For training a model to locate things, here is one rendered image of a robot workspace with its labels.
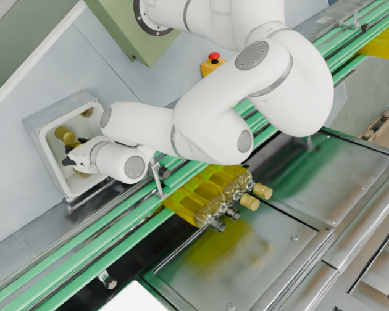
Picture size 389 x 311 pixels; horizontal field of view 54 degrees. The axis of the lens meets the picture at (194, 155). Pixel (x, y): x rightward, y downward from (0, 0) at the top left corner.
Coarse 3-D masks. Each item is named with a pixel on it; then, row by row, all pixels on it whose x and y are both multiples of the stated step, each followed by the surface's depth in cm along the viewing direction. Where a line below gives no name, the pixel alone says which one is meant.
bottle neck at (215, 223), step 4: (208, 216) 102; (212, 216) 103; (208, 220) 102; (212, 220) 101; (216, 220) 101; (220, 220) 101; (208, 224) 102; (212, 224) 101; (216, 224) 100; (220, 224) 100; (224, 224) 101; (212, 228) 102; (216, 228) 100; (220, 228) 102; (224, 228) 101; (220, 232) 101
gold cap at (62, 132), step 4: (60, 128) 97; (64, 128) 97; (56, 132) 97; (60, 132) 97; (64, 132) 96; (68, 132) 96; (72, 132) 97; (56, 136) 98; (60, 136) 96; (64, 136) 95; (68, 136) 96; (72, 136) 97; (64, 140) 96; (68, 140) 96; (72, 140) 97
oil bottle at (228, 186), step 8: (208, 168) 116; (200, 176) 114; (208, 176) 113; (216, 176) 112; (224, 176) 112; (208, 184) 112; (216, 184) 110; (224, 184) 109; (232, 184) 109; (224, 192) 108; (232, 192) 108; (232, 200) 109
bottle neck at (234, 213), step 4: (224, 204) 105; (220, 208) 105; (224, 208) 105; (228, 208) 104; (232, 208) 104; (220, 212) 106; (224, 212) 105; (228, 212) 104; (232, 212) 103; (236, 212) 103; (228, 216) 104; (232, 216) 103; (236, 216) 104
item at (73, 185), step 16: (80, 112) 93; (96, 112) 98; (48, 128) 89; (80, 128) 103; (96, 128) 104; (48, 144) 98; (64, 144) 101; (64, 176) 105; (80, 176) 106; (96, 176) 105; (80, 192) 102
